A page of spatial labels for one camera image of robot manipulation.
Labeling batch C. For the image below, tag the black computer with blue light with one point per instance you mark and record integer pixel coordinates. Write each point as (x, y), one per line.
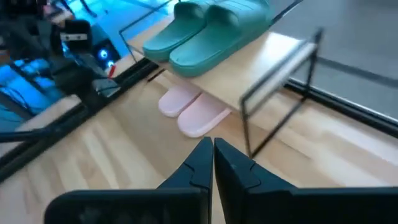
(107, 59)

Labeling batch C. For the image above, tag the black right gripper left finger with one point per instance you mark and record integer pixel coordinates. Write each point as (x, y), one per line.
(180, 205)

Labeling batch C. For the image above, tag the wooden shelf with black frame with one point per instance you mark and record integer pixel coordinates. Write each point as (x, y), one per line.
(242, 71)

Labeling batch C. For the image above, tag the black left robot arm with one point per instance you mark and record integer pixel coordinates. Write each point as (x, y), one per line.
(74, 71)

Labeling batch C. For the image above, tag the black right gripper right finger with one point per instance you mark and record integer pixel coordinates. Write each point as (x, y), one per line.
(264, 205)

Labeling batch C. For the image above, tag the black aluminium table frame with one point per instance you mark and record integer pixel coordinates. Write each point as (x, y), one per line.
(342, 107)

